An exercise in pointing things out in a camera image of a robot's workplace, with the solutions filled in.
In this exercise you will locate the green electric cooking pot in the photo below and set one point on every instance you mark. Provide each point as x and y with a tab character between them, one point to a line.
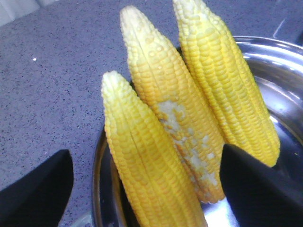
278	69

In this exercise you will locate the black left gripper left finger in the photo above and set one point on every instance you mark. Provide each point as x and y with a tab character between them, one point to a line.
39	198

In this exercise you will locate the yellow corn cob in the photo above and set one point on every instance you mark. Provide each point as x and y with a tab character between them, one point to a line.
222	74
156	184

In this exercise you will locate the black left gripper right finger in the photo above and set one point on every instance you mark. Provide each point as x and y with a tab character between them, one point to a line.
259	196

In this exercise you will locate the pale patchy corn cob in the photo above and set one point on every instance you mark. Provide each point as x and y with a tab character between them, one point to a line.
164	83

